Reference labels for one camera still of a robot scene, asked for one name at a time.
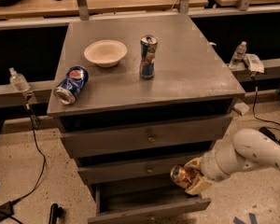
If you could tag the wooden desk left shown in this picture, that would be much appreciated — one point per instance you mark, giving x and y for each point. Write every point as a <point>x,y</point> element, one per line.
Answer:
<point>53,8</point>

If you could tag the black power adapter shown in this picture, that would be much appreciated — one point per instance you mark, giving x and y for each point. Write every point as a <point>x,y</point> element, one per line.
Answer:
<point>268,133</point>

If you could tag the crushed orange soda can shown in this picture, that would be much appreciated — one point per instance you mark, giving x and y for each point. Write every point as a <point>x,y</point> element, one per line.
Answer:
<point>182,176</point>

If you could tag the clear plastic water bottle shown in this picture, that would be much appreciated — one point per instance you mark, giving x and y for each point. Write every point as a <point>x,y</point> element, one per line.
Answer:
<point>238,55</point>

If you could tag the white paper bowl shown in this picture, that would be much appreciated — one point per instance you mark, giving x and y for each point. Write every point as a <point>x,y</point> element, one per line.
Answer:
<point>105,53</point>

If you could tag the white paper packet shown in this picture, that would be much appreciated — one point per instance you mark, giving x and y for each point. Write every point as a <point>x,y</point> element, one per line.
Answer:
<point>253,63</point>

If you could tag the small white floor block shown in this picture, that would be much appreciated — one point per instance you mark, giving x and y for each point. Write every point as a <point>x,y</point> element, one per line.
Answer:
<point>241,108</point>

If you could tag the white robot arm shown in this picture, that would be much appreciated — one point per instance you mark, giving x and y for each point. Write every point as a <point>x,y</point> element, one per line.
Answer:
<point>248,150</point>

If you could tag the grey top drawer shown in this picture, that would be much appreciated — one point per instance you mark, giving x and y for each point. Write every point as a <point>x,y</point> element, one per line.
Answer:
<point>145,135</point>

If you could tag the tall blue energy can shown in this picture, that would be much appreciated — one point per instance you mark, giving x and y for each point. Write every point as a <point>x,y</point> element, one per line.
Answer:
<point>148,44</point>

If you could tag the black cylinder on floor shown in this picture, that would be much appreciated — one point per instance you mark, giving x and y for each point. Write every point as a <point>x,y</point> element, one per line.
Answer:
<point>55,212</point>

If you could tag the blue Pepsi can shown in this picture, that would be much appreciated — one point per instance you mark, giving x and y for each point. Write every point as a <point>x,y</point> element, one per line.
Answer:
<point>69,89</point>

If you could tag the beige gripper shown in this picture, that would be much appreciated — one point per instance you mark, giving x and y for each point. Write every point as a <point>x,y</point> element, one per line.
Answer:
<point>209,166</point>

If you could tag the grey open bottom drawer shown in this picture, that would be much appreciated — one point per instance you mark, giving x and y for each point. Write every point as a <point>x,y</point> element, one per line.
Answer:
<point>131,201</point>

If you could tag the blue tape strips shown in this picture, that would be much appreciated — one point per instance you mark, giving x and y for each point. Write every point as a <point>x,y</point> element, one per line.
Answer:
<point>250,219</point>

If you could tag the clear sanitizer pump bottle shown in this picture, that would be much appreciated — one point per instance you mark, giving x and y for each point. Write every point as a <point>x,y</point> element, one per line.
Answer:
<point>18,81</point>

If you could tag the grey middle drawer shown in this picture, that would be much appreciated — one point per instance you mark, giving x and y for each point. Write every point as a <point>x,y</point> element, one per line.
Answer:
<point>120,170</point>

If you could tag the grey wooden drawer cabinet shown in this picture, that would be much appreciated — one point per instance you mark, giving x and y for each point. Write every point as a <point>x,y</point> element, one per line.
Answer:
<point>189,81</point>

